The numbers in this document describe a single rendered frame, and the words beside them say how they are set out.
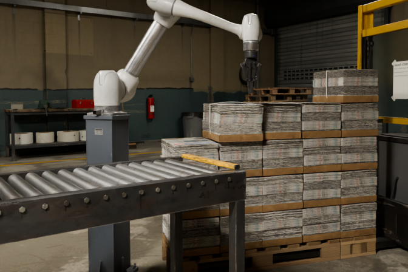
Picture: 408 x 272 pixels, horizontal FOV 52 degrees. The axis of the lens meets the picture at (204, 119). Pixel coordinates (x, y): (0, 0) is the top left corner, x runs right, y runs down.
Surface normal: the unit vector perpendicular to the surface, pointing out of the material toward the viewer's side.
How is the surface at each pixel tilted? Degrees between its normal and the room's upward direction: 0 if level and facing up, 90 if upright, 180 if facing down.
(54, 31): 90
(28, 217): 90
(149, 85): 90
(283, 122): 90
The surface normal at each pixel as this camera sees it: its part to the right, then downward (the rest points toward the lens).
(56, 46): 0.57, 0.04
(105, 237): -0.36, 0.05
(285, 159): 0.30, 0.05
